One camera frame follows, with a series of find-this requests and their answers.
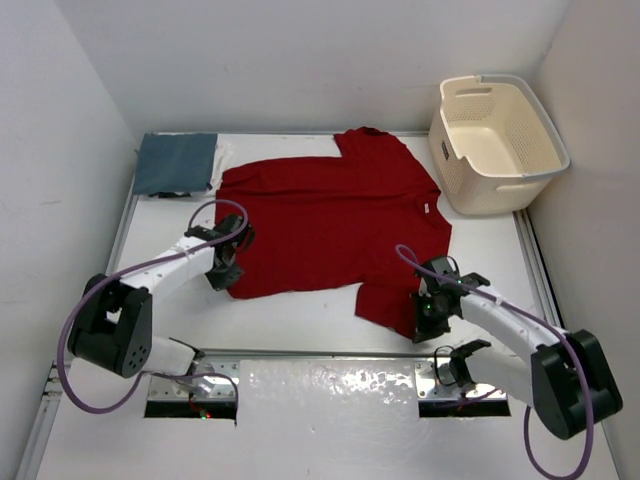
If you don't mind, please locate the red t shirt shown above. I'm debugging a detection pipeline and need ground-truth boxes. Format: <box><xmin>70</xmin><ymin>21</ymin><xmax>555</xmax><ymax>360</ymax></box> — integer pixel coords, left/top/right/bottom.
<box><xmin>216</xmin><ymin>127</ymin><xmax>452</xmax><ymax>339</ymax></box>

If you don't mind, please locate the white printed t shirt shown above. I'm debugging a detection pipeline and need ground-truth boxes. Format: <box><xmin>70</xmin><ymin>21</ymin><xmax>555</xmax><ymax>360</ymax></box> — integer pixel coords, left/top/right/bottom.
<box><xmin>149</xmin><ymin>142</ymin><xmax>233</xmax><ymax>199</ymax></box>

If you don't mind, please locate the teal blue t shirt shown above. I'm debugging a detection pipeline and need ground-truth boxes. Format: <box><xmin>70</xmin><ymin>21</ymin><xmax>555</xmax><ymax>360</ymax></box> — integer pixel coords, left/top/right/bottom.
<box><xmin>132</xmin><ymin>133</ymin><xmax>218</xmax><ymax>196</ymax></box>

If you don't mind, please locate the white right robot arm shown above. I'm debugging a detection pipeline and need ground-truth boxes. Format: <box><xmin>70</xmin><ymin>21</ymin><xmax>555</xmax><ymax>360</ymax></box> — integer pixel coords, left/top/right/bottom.
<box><xmin>414</xmin><ymin>256</ymin><xmax>623</xmax><ymax>440</ymax></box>

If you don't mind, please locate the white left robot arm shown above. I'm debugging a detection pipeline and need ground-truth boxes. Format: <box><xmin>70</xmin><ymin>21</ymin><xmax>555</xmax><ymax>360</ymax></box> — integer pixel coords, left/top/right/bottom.
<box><xmin>67</xmin><ymin>214</ymin><xmax>255</xmax><ymax>378</ymax></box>

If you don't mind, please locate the cream plastic laundry basket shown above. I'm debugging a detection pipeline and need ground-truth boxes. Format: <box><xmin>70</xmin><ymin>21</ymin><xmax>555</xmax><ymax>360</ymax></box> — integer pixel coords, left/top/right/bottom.
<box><xmin>428</xmin><ymin>75</ymin><xmax>570</xmax><ymax>216</ymax></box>

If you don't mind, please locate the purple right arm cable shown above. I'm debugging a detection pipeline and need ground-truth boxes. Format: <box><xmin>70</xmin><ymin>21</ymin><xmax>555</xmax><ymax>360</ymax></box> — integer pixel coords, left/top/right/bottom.
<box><xmin>394</xmin><ymin>243</ymin><xmax>596</xmax><ymax>480</ymax></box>

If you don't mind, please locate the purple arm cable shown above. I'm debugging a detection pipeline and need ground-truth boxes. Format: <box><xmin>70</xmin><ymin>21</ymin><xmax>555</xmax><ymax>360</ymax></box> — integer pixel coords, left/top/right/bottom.
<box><xmin>55</xmin><ymin>198</ymin><xmax>250</xmax><ymax>415</ymax></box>
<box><xmin>394</xmin><ymin>243</ymin><xmax>596</xmax><ymax>480</ymax></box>

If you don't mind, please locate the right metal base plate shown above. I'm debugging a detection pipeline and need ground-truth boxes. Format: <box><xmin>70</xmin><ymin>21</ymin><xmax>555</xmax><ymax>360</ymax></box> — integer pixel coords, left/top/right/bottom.
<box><xmin>414</xmin><ymin>358</ymin><xmax>508</xmax><ymax>404</ymax></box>

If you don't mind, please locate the metal base plate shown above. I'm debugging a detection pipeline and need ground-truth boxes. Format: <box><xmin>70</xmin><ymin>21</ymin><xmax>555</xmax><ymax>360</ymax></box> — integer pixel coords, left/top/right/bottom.
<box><xmin>414</xmin><ymin>358</ymin><xmax>508</xmax><ymax>404</ymax></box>
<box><xmin>147</xmin><ymin>356</ymin><xmax>240</xmax><ymax>401</ymax></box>

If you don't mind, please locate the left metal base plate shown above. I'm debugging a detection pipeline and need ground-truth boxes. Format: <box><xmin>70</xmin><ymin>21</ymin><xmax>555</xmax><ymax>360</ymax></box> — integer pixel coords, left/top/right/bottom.
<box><xmin>147</xmin><ymin>356</ymin><xmax>240</xmax><ymax>401</ymax></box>

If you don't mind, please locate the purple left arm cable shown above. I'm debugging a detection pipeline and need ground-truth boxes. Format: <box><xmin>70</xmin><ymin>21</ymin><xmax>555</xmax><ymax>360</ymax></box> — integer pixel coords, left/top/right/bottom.
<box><xmin>55</xmin><ymin>198</ymin><xmax>250</xmax><ymax>415</ymax></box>

